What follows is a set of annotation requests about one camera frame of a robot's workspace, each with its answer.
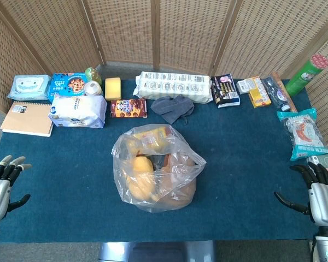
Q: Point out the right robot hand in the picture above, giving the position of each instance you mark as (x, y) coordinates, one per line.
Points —
(324, 204)

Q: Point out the round brown bread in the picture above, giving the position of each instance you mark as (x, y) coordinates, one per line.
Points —
(180, 193)

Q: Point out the long yellow bread loaf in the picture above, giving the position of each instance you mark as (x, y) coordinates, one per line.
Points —
(142, 166)

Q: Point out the clear plastic bag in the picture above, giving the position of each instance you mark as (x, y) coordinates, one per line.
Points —
(180, 152)

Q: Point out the yellow biscuit box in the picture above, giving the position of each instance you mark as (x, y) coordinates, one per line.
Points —
(153, 136)

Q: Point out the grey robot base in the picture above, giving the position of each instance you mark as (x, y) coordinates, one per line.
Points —
(158, 251)

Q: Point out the teal snack packet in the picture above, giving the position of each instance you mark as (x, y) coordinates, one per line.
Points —
(303, 133)

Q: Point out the blue tablecloth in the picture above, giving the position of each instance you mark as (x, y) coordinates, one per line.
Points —
(71, 163)

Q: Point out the brown spiral notebook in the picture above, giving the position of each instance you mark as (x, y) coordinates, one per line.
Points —
(27, 118)

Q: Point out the light blue wet wipes pack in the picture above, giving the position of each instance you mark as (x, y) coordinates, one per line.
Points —
(27, 87)

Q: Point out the white blue tissue pack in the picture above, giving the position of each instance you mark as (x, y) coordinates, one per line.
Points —
(76, 110)

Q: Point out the dark toothbrush packet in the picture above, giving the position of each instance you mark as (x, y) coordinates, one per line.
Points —
(276, 94)

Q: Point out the yellow red box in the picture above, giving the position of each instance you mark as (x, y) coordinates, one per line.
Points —
(259, 98)

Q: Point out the green cylinder can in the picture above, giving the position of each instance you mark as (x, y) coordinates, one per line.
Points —
(303, 77)

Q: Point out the blue cookie pack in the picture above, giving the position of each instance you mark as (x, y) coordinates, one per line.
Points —
(68, 83)

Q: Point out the white yellow-edged box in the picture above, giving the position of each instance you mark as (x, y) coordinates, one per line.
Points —
(255, 82)

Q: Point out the small white box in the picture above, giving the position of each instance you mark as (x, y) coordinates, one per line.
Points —
(243, 87)

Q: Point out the white tape roll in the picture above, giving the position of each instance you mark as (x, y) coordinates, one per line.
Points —
(93, 88)

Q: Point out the green bottle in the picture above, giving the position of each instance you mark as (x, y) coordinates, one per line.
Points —
(93, 74)

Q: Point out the brown panda cookie box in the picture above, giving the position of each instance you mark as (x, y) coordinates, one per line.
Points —
(128, 108)

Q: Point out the yellow sponge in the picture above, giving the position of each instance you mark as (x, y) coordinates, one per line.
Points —
(113, 88)

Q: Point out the grey cloth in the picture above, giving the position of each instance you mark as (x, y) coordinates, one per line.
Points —
(175, 109)

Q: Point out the long white tissue pack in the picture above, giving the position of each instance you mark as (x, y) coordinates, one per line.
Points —
(172, 86)

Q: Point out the wicker folding screen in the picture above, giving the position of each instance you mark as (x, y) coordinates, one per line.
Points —
(180, 27)

